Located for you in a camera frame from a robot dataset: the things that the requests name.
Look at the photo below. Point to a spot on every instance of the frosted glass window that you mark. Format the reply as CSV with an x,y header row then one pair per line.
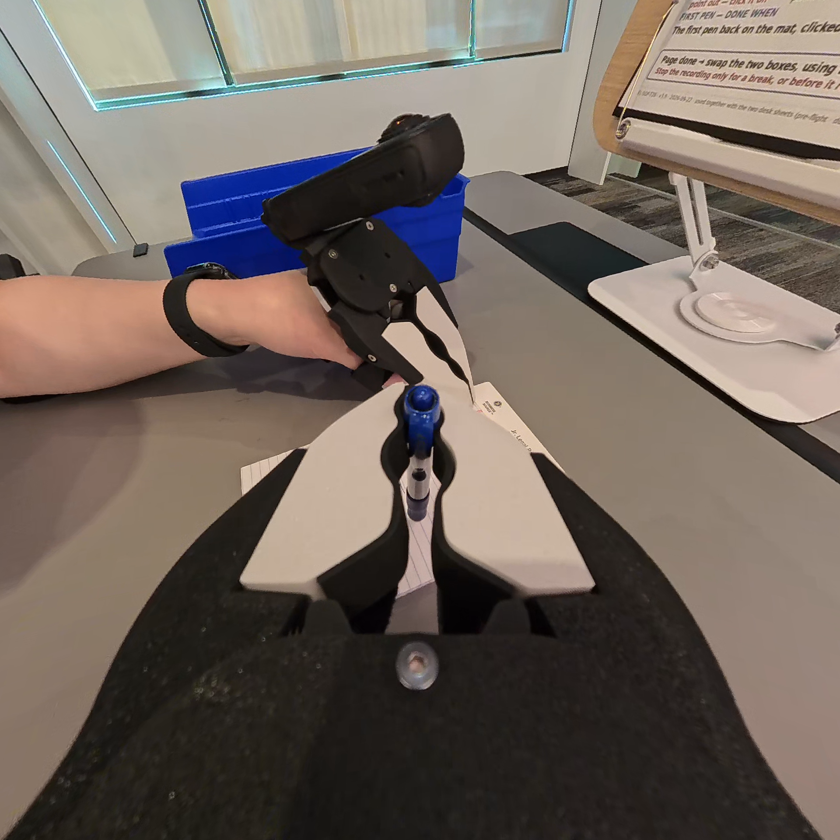
x,y
295,39

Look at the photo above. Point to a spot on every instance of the printed instruction sheet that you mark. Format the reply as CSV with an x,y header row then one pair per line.
x,y
748,59

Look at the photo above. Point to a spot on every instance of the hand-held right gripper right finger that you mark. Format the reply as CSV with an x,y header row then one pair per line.
x,y
505,518

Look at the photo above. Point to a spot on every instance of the white tray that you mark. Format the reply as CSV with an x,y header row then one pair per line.
x,y
741,354

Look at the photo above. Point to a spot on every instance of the black wristwatch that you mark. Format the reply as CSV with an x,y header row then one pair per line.
x,y
190,321

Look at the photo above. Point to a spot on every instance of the person's left hand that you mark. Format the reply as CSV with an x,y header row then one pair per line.
x,y
289,315

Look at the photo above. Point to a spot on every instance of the white lined notepad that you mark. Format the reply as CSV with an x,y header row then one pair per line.
x,y
502,420

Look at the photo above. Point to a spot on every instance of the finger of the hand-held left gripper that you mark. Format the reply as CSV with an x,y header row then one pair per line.
x,y
446,341
403,348

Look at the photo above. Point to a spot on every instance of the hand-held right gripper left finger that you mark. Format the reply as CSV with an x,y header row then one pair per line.
x,y
328,512

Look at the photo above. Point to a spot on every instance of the blue plastic bin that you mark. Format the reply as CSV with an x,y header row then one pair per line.
x,y
216,210

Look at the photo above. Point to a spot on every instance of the person's left forearm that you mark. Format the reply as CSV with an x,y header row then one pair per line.
x,y
85,334

